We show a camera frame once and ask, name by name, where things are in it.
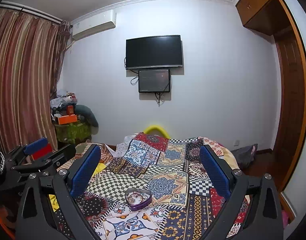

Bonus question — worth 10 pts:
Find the yellow cloth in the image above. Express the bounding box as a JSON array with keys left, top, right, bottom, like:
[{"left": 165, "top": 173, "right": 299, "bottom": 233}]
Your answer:
[{"left": 49, "top": 164, "right": 106, "bottom": 210}]

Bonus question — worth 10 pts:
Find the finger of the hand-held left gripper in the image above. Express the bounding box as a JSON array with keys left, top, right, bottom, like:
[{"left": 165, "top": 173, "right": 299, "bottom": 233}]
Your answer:
[
  {"left": 12, "top": 144, "right": 77, "bottom": 173},
  {"left": 6, "top": 137, "right": 50, "bottom": 165}
]

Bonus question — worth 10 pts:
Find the patchwork printed blanket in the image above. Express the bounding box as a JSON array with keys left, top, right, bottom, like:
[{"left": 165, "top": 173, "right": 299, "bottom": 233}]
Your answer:
[{"left": 53, "top": 132, "right": 251, "bottom": 240}]

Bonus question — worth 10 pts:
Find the green patterned cabinet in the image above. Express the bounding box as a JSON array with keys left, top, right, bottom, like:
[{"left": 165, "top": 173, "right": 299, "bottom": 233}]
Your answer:
[{"left": 55, "top": 122, "right": 92, "bottom": 144}]

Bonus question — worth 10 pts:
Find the striped brown bedsheet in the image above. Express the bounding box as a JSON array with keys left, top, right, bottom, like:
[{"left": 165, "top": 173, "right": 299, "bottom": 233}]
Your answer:
[{"left": 75, "top": 142, "right": 116, "bottom": 161}]

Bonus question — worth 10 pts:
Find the pile of assorted clutter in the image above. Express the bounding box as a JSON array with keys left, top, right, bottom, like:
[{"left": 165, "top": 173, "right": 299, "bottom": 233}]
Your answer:
[{"left": 50, "top": 90, "right": 79, "bottom": 117}]

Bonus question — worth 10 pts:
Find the striped brown curtain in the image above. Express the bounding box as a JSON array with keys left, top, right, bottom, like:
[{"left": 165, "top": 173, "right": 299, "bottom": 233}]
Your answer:
[{"left": 0, "top": 7, "right": 71, "bottom": 155}]

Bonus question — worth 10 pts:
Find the orange box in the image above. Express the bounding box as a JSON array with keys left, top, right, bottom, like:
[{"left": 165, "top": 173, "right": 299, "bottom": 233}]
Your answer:
[{"left": 58, "top": 115, "right": 78, "bottom": 125}]

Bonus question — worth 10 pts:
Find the purple heart-shaped tin box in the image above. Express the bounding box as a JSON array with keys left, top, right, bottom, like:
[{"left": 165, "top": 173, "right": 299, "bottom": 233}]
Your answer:
[{"left": 124, "top": 188, "right": 152, "bottom": 212}]

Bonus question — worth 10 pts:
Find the red cloth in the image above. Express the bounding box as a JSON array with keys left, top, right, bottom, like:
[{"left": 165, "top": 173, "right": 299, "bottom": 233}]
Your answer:
[{"left": 30, "top": 147, "right": 54, "bottom": 161}]

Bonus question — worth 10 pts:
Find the yellow padded ring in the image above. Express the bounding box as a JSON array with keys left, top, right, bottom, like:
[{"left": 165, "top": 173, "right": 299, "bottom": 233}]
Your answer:
[{"left": 143, "top": 124, "right": 169, "bottom": 138}]

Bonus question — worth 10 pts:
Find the black wall television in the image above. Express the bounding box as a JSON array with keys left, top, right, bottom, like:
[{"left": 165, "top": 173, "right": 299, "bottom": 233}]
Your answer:
[{"left": 125, "top": 35, "right": 184, "bottom": 70}]

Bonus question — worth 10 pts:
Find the white air conditioner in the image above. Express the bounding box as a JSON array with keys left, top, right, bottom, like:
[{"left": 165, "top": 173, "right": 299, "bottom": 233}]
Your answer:
[{"left": 71, "top": 9, "right": 117, "bottom": 41}]

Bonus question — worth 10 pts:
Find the air conditioner hose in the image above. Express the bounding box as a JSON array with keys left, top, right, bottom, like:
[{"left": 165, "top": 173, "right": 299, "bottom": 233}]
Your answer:
[{"left": 64, "top": 39, "right": 76, "bottom": 54}]

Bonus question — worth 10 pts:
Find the wooden overhead cabinet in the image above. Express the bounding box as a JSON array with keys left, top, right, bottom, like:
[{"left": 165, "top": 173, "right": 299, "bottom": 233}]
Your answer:
[{"left": 235, "top": 0, "right": 286, "bottom": 36}]

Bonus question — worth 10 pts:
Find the small black wall monitor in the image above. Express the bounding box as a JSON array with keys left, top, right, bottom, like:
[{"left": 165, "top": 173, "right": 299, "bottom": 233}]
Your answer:
[{"left": 138, "top": 69, "right": 171, "bottom": 94}]

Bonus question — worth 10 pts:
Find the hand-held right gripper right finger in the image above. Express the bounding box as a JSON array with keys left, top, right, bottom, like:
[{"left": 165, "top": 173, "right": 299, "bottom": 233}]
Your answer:
[{"left": 199, "top": 144, "right": 285, "bottom": 240}]

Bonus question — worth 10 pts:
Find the white lace cloth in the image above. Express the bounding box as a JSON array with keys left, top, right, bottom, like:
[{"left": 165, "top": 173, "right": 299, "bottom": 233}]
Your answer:
[{"left": 116, "top": 135, "right": 136, "bottom": 153}]

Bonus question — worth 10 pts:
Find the orange cloth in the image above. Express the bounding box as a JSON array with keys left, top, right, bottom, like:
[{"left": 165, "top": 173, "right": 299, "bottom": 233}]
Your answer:
[{"left": 0, "top": 214, "right": 17, "bottom": 240}]

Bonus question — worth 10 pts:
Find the white curtain rail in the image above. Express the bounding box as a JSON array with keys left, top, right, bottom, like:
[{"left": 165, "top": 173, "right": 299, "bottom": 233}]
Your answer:
[{"left": 0, "top": 1, "right": 63, "bottom": 26}]

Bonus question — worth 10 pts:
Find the wooden door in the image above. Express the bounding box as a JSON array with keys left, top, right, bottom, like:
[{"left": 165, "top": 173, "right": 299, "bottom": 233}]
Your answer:
[{"left": 274, "top": 27, "right": 306, "bottom": 193}]

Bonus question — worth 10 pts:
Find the dark bag on floor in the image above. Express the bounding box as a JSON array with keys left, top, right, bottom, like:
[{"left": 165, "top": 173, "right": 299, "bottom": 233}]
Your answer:
[{"left": 230, "top": 144, "right": 258, "bottom": 170}]

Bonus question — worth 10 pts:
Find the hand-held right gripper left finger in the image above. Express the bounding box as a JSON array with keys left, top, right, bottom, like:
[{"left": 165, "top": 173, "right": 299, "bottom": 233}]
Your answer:
[{"left": 15, "top": 144, "right": 102, "bottom": 240}]

